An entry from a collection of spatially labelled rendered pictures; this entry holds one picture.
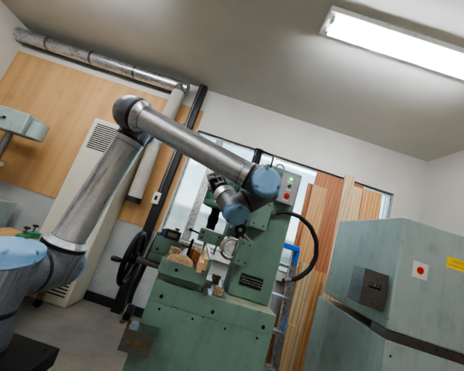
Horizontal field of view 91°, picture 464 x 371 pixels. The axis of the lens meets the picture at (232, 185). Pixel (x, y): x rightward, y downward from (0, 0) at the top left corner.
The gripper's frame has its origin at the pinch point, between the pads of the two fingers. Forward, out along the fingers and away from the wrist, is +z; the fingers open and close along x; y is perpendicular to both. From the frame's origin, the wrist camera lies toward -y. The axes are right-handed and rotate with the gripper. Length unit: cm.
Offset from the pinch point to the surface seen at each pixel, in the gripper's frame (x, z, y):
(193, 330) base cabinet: 32, -40, -46
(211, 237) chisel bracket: 10.2, -4.3, -33.1
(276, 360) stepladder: -4, -29, -148
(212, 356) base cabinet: 28, -48, -56
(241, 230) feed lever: -4.8, -15.2, -25.8
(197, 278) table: 22.3, -30.0, -28.0
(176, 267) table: 29.1, -25.0, -22.0
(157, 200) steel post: 49, 126, -76
